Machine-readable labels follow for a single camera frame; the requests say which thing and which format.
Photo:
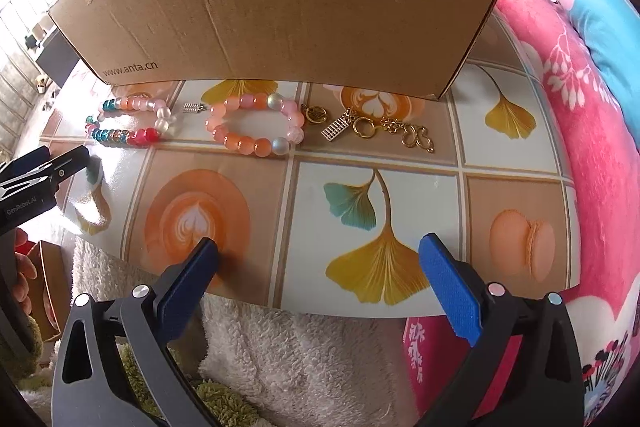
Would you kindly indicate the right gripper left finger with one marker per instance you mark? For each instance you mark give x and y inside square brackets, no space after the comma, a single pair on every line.
[90,386]

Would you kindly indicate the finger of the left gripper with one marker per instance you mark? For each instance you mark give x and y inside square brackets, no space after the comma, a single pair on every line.
[25,163]
[62,167]

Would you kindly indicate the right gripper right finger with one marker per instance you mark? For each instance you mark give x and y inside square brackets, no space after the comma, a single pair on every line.
[544,387]

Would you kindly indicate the person left hand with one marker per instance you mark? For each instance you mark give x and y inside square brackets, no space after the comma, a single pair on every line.
[25,271]

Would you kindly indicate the green shaggy cloth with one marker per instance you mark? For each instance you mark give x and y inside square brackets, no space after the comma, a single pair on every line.
[154,394]

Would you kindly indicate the dark side table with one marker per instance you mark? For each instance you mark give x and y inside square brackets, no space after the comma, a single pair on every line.
[57,58]

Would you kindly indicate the small silver charm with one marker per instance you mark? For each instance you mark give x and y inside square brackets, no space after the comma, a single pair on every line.
[194,108]

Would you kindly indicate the white fluffy towel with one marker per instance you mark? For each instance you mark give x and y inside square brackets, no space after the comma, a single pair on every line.
[301,369]

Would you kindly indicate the pink floral blanket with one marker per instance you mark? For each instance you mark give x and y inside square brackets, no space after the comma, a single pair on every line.
[551,184]

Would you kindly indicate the patterned tile table mat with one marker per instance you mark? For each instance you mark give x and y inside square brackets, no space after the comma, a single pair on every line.
[317,196]

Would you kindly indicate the blue pillow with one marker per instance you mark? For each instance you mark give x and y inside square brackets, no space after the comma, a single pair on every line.
[610,30]

